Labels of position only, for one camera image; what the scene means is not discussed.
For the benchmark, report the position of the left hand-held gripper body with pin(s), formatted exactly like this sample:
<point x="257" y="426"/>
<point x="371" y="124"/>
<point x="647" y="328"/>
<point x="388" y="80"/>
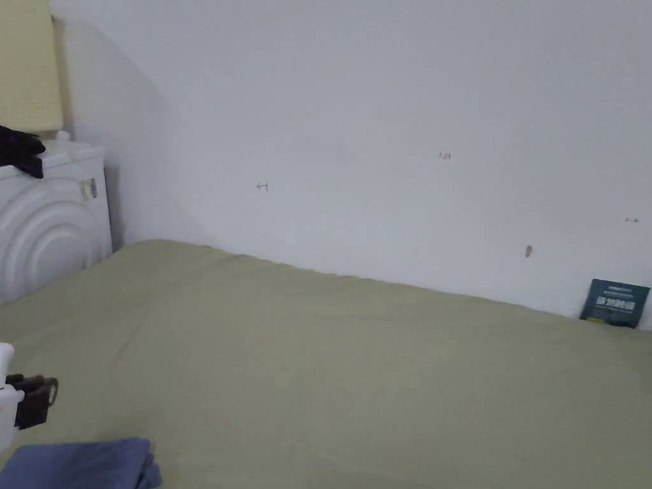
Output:
<point x="28" y="400"/>

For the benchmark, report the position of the blue folded garment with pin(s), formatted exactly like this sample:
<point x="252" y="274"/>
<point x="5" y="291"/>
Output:
<point x="76" y="466"/>

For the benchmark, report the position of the black garment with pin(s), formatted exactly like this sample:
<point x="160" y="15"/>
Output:
<point x="20" y="150"/>

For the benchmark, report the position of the bed with pale green sheet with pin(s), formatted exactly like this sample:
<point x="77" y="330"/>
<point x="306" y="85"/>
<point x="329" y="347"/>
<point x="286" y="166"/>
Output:
<point x="326" y="367"/>

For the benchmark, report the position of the dark green card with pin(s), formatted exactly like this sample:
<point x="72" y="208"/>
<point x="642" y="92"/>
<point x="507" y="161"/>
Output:
<point x="615" y="303"/>

